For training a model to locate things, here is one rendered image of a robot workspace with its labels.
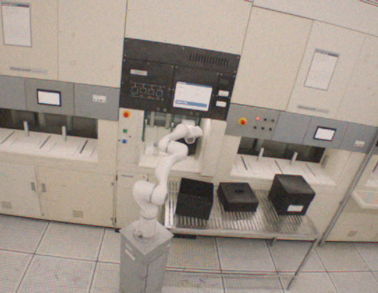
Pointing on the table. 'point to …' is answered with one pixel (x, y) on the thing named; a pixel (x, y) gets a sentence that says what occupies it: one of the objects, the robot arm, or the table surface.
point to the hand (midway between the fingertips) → (187, 124)
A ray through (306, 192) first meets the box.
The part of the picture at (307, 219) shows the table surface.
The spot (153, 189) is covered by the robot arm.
